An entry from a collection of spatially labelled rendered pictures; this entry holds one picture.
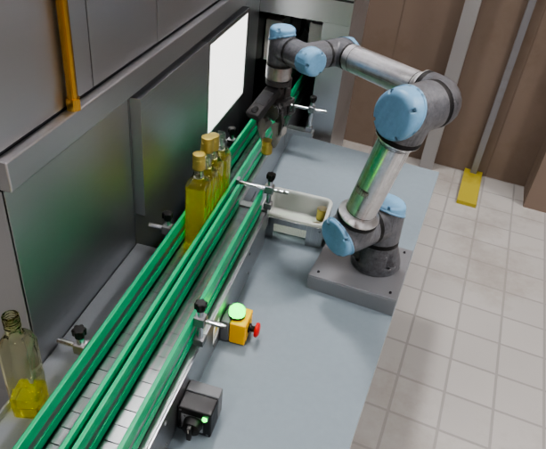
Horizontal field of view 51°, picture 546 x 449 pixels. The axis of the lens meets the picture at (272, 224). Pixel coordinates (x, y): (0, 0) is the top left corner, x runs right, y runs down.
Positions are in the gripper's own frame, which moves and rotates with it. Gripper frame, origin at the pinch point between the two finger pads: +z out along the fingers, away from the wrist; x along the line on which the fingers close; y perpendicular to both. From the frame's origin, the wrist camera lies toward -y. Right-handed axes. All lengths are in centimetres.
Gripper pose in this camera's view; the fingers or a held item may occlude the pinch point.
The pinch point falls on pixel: (267, 142)
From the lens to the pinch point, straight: 180.0
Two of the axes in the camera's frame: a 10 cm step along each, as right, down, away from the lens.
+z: -0.9, 8.1, 5.8
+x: -7.9, -4.1, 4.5
